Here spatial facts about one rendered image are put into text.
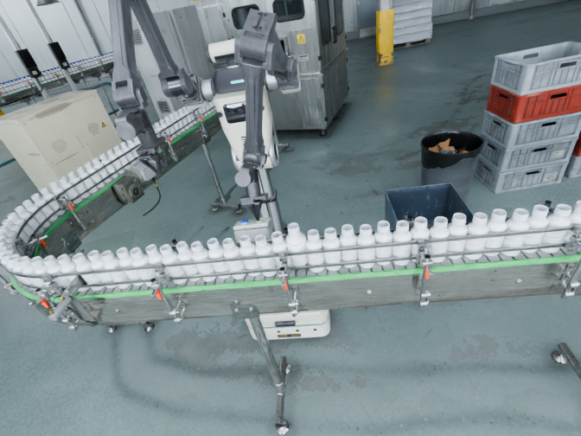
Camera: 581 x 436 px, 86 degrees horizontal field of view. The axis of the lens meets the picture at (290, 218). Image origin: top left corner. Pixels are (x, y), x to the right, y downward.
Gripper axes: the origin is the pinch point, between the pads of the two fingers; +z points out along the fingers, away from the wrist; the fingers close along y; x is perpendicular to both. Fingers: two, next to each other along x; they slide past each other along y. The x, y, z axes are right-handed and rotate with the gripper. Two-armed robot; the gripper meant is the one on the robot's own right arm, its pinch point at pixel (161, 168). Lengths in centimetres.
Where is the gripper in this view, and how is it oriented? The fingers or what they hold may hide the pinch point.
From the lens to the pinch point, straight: 120.3
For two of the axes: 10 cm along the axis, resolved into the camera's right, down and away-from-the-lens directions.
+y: -0.4, 6.0, -8.0
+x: 9.9, -1.0, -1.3
